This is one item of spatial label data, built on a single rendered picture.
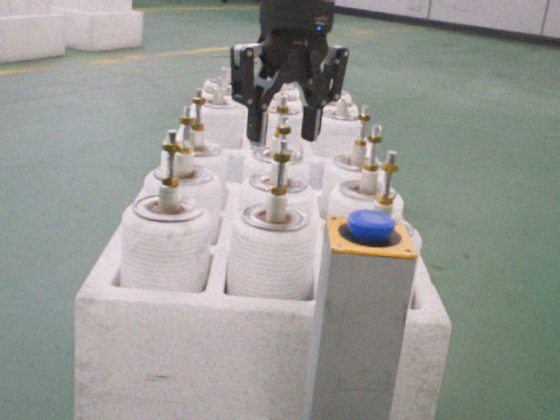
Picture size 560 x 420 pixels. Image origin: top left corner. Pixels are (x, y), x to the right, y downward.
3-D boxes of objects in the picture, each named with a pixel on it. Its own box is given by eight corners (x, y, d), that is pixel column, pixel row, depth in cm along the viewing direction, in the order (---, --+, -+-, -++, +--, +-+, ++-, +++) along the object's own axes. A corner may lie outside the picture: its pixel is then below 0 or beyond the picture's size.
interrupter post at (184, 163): (173, 180, 82) (174, 154, 81) (174, 173, 84) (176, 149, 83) (192, 181, 82) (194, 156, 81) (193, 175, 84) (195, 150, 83)
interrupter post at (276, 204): (277, 227, 71) (280, 198, 70) (260, 220, 72) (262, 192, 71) (290, 221, 73) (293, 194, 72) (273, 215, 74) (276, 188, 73)
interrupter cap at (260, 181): (262, 172, 88) (263, 167, 88) (315, 184, 86) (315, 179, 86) (238, 188, 82) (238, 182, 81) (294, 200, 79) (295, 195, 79)
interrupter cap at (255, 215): (282, 241, 68) (282, 235, 67) (227, 219, 71) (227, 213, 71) (322, 222, 74) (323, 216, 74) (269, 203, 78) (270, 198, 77)
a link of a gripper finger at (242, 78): (238, 41, 64) (246, 97, 67) (223, 45, 63) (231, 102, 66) (254, 45, 62) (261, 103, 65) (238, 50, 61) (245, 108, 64)
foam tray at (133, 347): (378, 295, 111) (393, 196, 106) (426, 463, 74) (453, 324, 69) (145, 277, 108) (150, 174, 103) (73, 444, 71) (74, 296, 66)
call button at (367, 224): (388, 231, 57) (391, 210, 57) (395, 251, 53) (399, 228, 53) (343, 228, 57) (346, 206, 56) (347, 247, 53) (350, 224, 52)
